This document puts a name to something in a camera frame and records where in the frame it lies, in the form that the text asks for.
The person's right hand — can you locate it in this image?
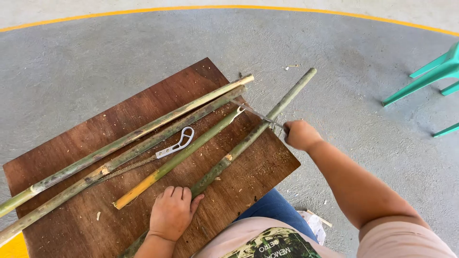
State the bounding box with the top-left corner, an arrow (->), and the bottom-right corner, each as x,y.
283,120 -> 325,153

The person's left hand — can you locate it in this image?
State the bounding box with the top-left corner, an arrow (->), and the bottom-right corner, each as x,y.
148,186 -> 205,243

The thin metal knife blade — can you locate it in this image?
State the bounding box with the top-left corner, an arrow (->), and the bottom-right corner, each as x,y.
228,98 -> 287,130

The mottled dark green bamboo pole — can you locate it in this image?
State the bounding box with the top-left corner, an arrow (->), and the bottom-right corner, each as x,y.
118,68 -> 317,258

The person's blue jeans leg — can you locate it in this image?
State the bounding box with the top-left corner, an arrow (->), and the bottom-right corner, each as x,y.
235,188 -> 320,244

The small wooden stick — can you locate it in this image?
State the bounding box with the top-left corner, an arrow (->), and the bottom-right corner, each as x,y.
306,209 -> 333,228

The white crumpled cloth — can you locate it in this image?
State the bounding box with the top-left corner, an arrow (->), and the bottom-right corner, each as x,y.
297,210 -> 327,246

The yellow-ended green bamboo pole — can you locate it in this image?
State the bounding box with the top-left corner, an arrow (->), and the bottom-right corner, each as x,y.
113,106 -> 246,210

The person's pink printed shirt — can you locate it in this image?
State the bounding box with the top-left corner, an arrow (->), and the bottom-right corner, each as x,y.
191,215 -> 459,258

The long speckled green bamboo pole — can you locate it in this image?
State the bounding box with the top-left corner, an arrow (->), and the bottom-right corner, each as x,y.
0,85 -> 247,246

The pale green bamboo pole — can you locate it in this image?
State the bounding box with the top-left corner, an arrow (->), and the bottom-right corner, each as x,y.
0,74 -> 255,218

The green plastic chair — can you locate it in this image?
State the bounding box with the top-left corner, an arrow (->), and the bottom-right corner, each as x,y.
382,41 -> 459,138

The brown wooden board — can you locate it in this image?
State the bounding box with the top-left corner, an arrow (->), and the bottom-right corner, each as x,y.
3,57 -> 302,258

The white-handled hand saw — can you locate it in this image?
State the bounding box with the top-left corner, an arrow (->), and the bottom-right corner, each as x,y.
95,126 -> 195,183

